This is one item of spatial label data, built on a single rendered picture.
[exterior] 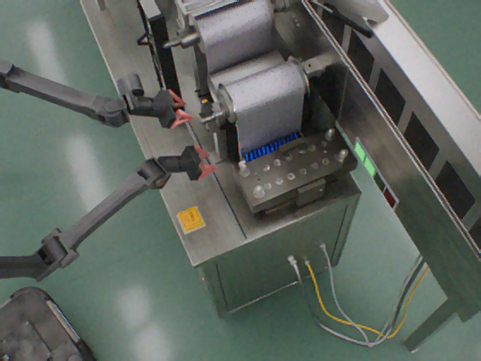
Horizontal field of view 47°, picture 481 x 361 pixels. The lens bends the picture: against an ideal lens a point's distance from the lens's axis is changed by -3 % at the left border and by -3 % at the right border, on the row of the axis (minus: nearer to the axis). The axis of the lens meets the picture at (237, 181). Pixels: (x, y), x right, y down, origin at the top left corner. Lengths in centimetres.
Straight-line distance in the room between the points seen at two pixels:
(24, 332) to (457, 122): 208
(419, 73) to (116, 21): 156
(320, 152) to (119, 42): 104
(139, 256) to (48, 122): 105
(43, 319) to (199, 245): 103
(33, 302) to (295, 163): 145
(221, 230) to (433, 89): 94
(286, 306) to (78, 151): 146
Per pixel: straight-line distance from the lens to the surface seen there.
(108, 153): 331
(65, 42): 390
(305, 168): 196
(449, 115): 138
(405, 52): 147
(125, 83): 168
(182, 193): 208
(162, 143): 220
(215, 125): 193
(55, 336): 273
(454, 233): 152
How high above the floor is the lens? 275
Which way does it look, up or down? 62 degrees down
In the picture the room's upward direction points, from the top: 6 degrees counter-clockwise
